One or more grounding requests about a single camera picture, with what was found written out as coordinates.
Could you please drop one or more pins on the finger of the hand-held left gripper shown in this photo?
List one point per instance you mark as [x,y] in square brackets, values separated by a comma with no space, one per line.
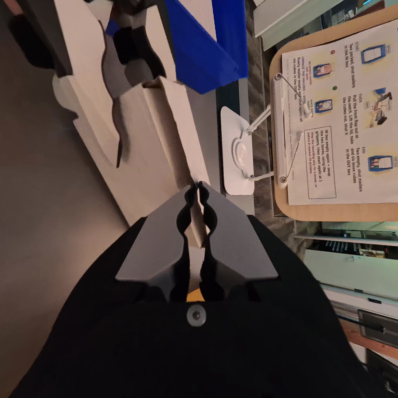
[84,62]
[124,68]

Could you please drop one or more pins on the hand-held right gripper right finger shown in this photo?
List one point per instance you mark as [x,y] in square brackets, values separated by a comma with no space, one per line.
[242,248]

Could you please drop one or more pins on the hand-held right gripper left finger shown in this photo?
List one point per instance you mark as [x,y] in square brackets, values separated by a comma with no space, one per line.
[149,248]

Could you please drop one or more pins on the yellow plastic bin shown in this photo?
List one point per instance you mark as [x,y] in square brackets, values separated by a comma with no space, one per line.
[195,296]

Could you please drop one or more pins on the blue plastic bin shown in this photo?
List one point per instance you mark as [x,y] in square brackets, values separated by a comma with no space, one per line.
[202,56]

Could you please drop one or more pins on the frosted glass door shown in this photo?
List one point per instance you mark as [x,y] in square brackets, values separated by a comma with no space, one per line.
[357,267]

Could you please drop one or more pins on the wooden beam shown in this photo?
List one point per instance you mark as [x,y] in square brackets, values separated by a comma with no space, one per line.
[351,334]

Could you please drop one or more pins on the printed instruction sheet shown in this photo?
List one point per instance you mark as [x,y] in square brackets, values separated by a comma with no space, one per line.
[342,140]

